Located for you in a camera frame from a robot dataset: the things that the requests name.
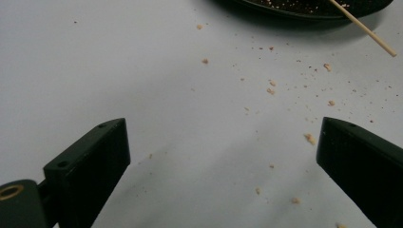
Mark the scattered brown crumbs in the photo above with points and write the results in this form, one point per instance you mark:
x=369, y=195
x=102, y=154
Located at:
x=270, y=91

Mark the thin wooden skewer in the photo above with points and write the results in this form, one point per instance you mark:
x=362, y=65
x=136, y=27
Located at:
x=364, y=29

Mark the round black plate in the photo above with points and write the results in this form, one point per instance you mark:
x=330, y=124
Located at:
x=304, y=9

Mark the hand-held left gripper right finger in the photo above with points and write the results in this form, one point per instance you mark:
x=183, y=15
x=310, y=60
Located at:
x=364, y=167

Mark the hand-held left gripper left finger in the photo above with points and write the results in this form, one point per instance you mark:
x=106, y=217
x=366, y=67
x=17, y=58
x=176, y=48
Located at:
x=88, y=171

